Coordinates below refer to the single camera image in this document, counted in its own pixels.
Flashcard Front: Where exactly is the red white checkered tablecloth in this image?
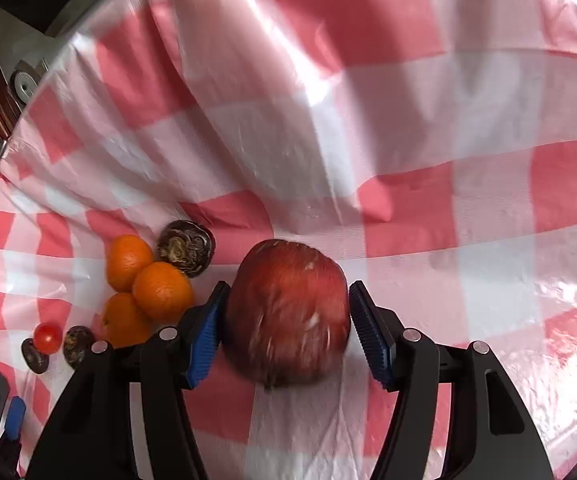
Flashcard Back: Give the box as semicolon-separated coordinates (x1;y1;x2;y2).
0;0;577;480

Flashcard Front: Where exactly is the red apple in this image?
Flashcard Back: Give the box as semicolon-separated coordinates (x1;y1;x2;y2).
222;239;352;392

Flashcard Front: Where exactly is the red tomato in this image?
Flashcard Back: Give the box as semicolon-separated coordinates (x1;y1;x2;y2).
33;322;64;354

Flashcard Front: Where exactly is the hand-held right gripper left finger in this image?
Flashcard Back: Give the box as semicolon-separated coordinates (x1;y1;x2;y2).
27;281;232;480

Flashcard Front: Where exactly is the orange mandarin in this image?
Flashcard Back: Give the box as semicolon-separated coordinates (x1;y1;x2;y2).
132;261;195;325
101;292;154;350
107;234;154;292

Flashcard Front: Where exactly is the dark brown round fruit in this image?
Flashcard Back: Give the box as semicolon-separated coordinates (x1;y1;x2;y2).
21;338;50;375
63;325;96;371

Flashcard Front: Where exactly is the dark wrinkled fruit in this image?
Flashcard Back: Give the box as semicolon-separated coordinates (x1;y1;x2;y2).
157;220;216;278

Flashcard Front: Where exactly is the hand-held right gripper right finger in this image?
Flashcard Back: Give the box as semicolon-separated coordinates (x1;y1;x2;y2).
349;280;554;480

